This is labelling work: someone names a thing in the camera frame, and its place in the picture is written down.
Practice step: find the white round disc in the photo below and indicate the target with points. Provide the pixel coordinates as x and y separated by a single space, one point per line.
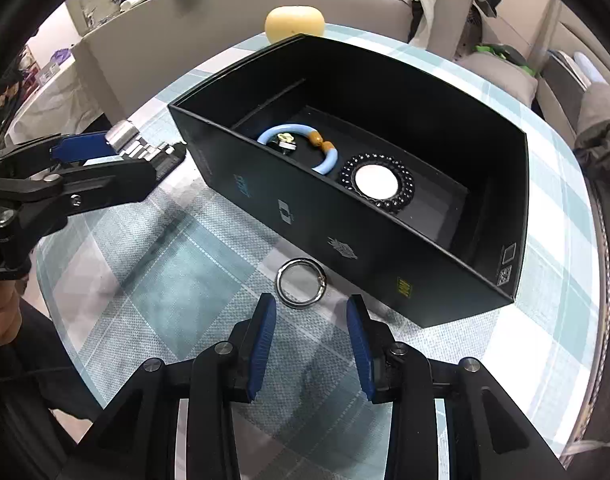
377 182

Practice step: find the dark grey duvet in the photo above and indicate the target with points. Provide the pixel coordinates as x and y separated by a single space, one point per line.
605 135

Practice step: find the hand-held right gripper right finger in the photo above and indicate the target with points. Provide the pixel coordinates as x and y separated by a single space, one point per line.
360 350

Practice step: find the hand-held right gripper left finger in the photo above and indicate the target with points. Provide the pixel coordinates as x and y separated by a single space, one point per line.
262 350

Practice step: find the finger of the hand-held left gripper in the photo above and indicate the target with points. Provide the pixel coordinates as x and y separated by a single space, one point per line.
105 182
80 147

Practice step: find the black quilted mattress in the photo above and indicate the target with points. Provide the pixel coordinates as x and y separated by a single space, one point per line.
607 260

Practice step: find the black cardboard box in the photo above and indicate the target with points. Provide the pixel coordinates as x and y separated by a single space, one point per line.
310 220

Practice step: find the yellow apple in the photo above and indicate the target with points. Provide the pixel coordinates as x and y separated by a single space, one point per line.
294 22

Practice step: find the silver metal wristwatch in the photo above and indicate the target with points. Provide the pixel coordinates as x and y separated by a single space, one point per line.
145 152

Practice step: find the small yellow flower charm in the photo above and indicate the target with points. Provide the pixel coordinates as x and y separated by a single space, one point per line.
286 138

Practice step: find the green cloth item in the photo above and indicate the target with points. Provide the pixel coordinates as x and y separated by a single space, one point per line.
500 54

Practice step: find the person's dark clothing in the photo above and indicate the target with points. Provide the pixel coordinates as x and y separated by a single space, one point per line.
50 365

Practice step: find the grey cushion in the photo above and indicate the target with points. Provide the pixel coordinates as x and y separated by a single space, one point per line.
505 80

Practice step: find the grey sofa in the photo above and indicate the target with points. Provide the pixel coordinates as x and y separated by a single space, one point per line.
365 7

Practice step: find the light blue pillow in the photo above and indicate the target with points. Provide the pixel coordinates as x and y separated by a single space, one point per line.
590 67

